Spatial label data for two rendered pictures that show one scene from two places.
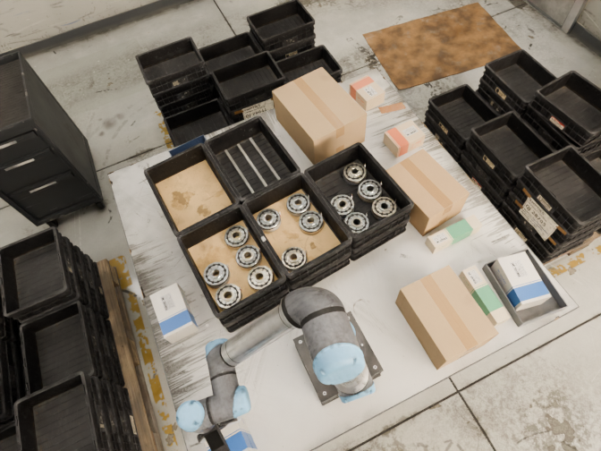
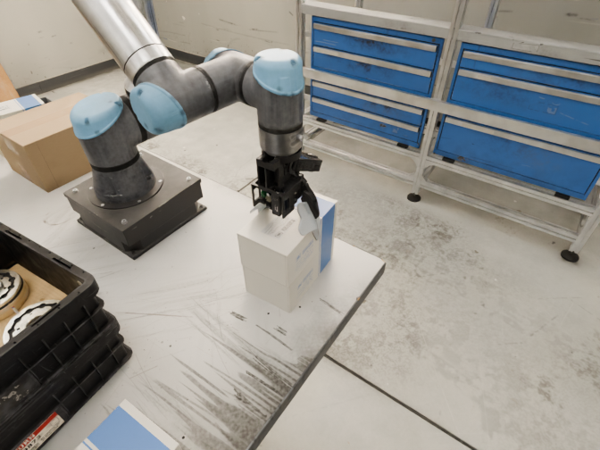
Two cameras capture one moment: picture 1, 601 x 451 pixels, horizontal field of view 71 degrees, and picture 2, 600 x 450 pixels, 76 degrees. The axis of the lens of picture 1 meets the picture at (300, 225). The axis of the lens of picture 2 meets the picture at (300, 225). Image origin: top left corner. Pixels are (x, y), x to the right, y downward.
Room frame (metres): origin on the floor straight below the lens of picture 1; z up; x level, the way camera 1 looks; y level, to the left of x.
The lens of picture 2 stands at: (0.49, 0.86, 1.39)
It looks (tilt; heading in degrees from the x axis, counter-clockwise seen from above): 41 degrees down; 233
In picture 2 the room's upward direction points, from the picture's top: straight up
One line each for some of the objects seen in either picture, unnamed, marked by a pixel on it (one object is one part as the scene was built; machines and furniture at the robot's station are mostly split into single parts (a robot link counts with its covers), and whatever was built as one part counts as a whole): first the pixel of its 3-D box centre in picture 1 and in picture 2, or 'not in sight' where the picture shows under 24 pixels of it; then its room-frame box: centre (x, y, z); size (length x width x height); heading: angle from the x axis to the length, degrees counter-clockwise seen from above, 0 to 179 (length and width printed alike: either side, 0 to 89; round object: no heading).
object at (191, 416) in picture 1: (195, 416); (278, 90); (0.16, 0.36, 1.15); 0.09 x 0.08 x 0.11; 100
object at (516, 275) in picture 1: (519, 281); (16, 117); (0.54, -0.84, 0.75); 0.20 x 0.12 x 0.09; 7
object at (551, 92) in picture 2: not in sight; (524, 122); (-1.27, 0.19, 0.60); 0.72 x 0.03 x 0.56; 108
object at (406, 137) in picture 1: (403, 138); not in sight; (1.36, -0.58, 0.74); 0.16 x 0.12 x 0.07; 111
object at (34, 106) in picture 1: (35, 150); not in sight; (1.93, 1.58, 0.45); 0.60 x 0.45 x 0.90; 18
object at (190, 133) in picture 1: (202, 134); not in sight; (2.05, 0.57, 0.26); 0.40 x 0.30 x 0.23; 108
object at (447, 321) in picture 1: (443, 317); (64, 138); (0.43, -0.49, 0.78); 0.30 x 0.22 x 0.16; 18
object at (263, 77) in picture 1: (253, 100); not in sight; (2.17, 0.19, 0.37); 0.40 x 0.30 x 0.45; 108
